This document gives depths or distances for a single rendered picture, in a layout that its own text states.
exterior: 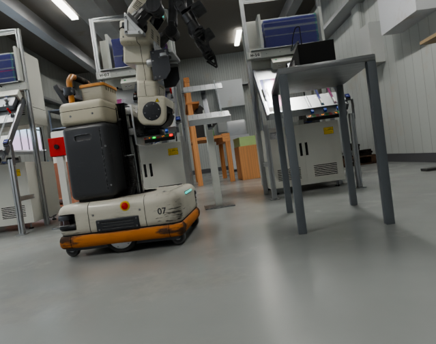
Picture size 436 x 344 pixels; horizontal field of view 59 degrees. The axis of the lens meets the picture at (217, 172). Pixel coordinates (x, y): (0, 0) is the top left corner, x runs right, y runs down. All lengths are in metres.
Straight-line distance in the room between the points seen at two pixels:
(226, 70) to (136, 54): 10.00
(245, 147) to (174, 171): 2.87
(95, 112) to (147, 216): 0.60
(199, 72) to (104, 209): 10.35
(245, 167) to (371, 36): 2.70
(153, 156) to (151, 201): 1.63
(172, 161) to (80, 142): 1.56
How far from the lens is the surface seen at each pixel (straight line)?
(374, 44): 6.40
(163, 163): 3.59
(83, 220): 2.13
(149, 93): 2.21
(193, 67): 12.26
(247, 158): 6.30
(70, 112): 2.18
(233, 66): 12.27
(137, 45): 2.31
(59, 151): 3.61
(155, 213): 2.00
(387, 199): 1.99
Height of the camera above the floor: 0.42
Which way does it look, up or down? 2 degrees down
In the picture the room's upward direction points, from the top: 8 degrees counter-clockwise
